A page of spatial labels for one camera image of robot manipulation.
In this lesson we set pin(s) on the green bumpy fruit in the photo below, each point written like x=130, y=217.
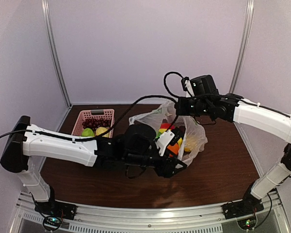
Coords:
x=87, y=132

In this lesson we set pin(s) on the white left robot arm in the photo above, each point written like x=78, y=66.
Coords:
x=27, y=140

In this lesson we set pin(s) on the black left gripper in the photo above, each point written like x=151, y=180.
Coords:
x=168, y=172

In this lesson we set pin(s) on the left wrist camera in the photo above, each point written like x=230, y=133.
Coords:
x=170, y=137

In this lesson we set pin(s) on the clear plastic bag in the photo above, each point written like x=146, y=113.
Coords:
x=166, y=113

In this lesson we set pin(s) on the pale yellow bumpy fruit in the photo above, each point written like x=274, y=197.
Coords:
x=102, y=130

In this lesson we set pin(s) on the pink perforated plastic basket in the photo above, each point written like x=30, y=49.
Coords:
x=89, y=114

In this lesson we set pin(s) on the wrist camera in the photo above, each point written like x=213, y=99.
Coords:
x=170, y=137
x=186, y=86

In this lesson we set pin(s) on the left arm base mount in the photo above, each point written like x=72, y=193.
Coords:
x=53, y=213

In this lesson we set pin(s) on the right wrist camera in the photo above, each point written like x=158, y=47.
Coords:
x=186, y=86

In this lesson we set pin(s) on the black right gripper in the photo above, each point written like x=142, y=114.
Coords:
x=180, y=108

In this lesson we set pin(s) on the aluminium corner post right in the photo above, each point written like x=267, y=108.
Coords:
x=247, y=27

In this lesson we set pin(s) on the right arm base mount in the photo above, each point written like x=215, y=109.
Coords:
x=244, y=213

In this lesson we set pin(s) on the aluminium corner post left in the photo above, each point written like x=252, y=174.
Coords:
x=54, y=53

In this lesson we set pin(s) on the red orange mango fruit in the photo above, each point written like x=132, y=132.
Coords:
x=165, y=125

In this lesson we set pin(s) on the aluminium corner post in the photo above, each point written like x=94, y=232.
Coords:
x=54, y=53
x=247, y=27

